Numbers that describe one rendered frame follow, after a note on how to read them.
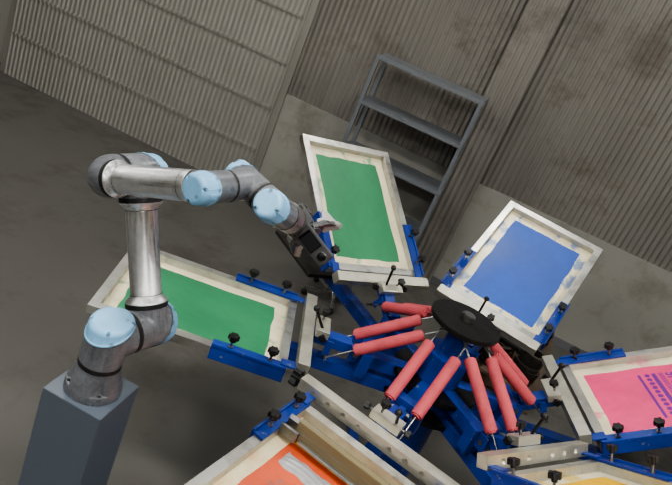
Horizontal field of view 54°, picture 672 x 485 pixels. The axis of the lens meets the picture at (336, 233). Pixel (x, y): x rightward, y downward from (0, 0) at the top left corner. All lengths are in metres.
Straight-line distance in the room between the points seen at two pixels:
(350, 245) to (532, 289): 1.03
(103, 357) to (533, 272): 2.55
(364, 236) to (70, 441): 1.95
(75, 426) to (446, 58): 4.85
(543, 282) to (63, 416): 2.61
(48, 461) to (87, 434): 0.18
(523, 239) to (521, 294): 0.39
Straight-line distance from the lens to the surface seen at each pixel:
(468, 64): 6.05
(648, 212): 6.28
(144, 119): 7.15
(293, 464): 2.28
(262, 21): 6.47
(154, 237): 1.85
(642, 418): 3.16
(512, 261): 3.77
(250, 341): 2.75
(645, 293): 6.49
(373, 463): 2.41
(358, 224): 3.43
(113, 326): 1.79
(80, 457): 1.97
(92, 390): 1.87
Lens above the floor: 2.46
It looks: 22 degrees down
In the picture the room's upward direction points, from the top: 23 degrees clockwise
